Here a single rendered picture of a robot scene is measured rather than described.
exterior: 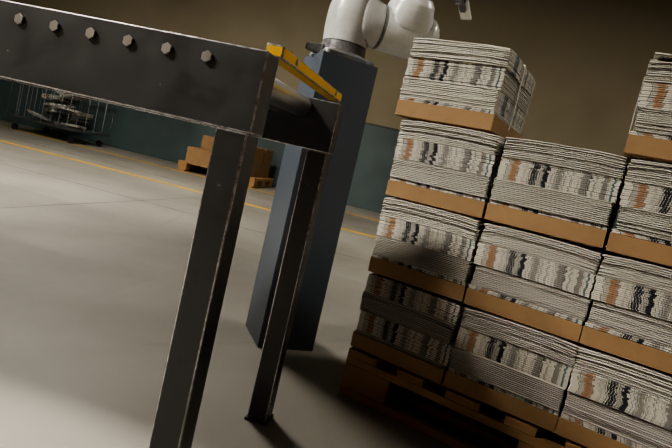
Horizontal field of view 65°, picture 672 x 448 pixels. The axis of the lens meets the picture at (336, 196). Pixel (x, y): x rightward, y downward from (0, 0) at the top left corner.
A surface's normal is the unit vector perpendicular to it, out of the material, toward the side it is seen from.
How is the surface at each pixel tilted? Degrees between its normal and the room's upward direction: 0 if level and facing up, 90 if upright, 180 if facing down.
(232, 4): 90
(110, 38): 90
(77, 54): 90
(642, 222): 90
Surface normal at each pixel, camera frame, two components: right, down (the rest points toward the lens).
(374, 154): -0.21, 0.02
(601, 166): -0.49, -0.05
